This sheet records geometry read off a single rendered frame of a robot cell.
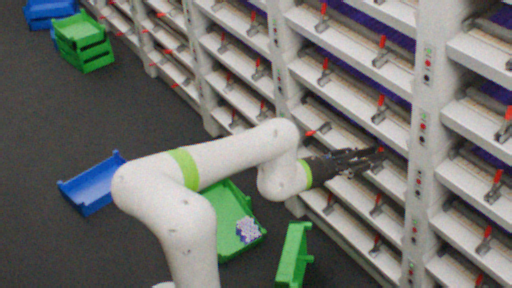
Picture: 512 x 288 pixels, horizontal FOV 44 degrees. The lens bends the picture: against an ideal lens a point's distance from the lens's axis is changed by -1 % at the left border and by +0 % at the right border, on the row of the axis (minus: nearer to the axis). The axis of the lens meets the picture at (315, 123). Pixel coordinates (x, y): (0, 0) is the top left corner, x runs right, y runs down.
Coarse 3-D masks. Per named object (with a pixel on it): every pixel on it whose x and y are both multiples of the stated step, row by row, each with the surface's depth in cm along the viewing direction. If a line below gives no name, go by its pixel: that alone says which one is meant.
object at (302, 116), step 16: (304, 96) 228; (304, 112) 226; (304, 128) 227; (336, 144) 212; (352, 144) 210; (352, 160) 205; (368, 176) 202; (384, 176) 197; (400, 176) 196; (400, 192) 192
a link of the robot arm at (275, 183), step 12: (264, 168) 168; (276, 168) 167; (288, 168) 168; (300, 168) 174; (264, 180) 169; (276, 180) 168; (288, 180) 169; (300, 180) 173; (264, 192) 170; (276, 192) 169; (288, 192) 170; (300, 192) 176
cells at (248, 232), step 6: (246, 216) 248; (240, 222) 246; (246, 222) 247; (252, 222) 247; (240, 228) 245; (246, 228) 246; (252, 228) 246; (240, 234) 248; (246, 234) 244; (252, 234) 244; (258, 234) 245; (240, 240) 248; (246, 240) 243; (252, 240) 244
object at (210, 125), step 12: (192, 12) 268; (192, 36) 278; (192, 60) 289; (204, 60) 282; (204, 84) 289; (204, 96) 295; (216, 96) 296; (204, 108) 301; (204, 120) 308; (216, 132) 306
